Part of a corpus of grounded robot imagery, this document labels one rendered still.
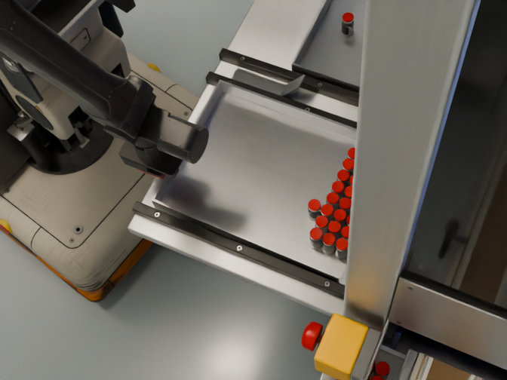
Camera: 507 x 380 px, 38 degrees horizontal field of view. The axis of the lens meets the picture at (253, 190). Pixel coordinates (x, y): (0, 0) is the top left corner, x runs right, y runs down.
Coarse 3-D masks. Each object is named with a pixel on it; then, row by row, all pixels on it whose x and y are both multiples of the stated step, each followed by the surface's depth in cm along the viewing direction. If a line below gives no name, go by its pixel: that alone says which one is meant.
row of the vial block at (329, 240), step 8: (352, 176) 123; (344, 200) 121; (344, 208) 120; (336, 216) 120; (344, 216) 120; (336, 224) 119; (344, 224) 122; (328, 232) 120; (336, 232) 119; (328, 240) 118; (336, 240) 122; (328, 248) 119
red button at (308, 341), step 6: (312, 324) 104; (318, 324) 105; (306, 330) 104; (312, 330) 104; (318, 330) 104; (306, 336) 104; (312, 336) 103; (318, 336) 105; (306, 342) 104; (312, 342) 103; (318, 342) 105; (306, 348) 105; (312, 348) 104
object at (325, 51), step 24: (336, 0) 144; (360, 0) 143; (312, 24) 138; (336, 24) 141; (360, 24) 141; (312, 48) 140; (336, 48) 139; (360, 48) 139; (312, 72) 134; (336, 72) 137; (360, 72) 136
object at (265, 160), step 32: (224, 96) 137; (256, 96) 133; (224, 128) 134; (256, 128) 133; (288, 128) 133; (320, 128) 132; (352, 128) 128; (224, 160) 131; (256, 160) 131; (288, 160) 130; (320, 160) 130; (160, 192) 127; (192, 192) 129; (224, 192) 129; (256, 192) 128; (288, 192) 128; (320, 192) 127; (224, 224) 126; (256, 224) 126; (288, 224) 125; (288, 256) 119; (320, 256) 122
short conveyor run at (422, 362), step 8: (408, 352) 110; (416, 352) 109; (408, 360) 109; (416, 360) 109; (424, 360) 109; (432, 360) 105; (408, 368) 108; (416, 368) 108; (424, 368) 105; (432, 368) 108; (440, 368) 108; (448, 368) 108; (456, 368) 109; (400, 376) 108; (408, 376) 108; (416, 376) 108; (424, 376) 104; (432, 376) 108; (440, 376) 108; (448, 376) 108; (456, 376) 108; (464, 376) 108; (472, 376) 104
